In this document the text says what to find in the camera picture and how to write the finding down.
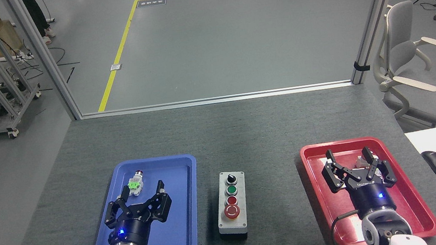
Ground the small white switch part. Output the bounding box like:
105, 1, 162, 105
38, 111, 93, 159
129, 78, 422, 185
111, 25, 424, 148
355, 153, 385, 173

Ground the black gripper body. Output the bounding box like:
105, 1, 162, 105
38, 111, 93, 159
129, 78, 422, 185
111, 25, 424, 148
346, 173, 399, 220
105, 207, 161, 245

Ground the grey office chair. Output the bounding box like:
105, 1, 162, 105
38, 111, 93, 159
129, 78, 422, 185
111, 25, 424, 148
365, 0, 436, 135

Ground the red plastic tray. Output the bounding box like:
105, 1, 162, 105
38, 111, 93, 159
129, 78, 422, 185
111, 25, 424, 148
299, 129, 436, 245

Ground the silver aluminium crossbar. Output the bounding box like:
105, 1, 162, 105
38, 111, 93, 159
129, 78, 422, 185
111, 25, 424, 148
81, 78, 355, 121

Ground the blue plastic tray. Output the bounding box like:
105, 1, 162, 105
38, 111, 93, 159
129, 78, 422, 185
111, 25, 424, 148
82, 152, 208, 245

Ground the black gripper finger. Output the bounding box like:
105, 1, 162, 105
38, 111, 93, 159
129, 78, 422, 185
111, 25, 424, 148
101, 189, 136, 230
142, 179, 175, 225
319, 147, 357, 196
361, 143, 398, 191

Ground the small green push-button switch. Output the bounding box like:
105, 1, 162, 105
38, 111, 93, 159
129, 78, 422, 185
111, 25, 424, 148
125, 171, 147, 197

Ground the black floor cable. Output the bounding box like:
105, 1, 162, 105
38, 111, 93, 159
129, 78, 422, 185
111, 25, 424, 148
19, 43, 83, 90

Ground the person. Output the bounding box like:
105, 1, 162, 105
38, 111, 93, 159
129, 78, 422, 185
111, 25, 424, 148
22, 0, 57, 48

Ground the dark floor sign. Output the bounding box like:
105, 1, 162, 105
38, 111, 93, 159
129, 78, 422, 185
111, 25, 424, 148
136, 0, 167, 9

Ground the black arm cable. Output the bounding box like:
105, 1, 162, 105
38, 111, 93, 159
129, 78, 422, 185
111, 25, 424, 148
329, 209, 363, 245

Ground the black clip on post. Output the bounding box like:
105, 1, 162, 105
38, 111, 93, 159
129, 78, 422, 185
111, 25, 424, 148
353, 60, 371, 73

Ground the silver aluminium post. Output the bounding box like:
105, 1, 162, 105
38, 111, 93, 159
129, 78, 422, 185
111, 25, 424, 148
341, 0, 419, 85
7, 0, 83, 127

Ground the grey four-button control box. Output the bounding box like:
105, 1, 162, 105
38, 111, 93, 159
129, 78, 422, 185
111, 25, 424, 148
211, 169, 253, 242

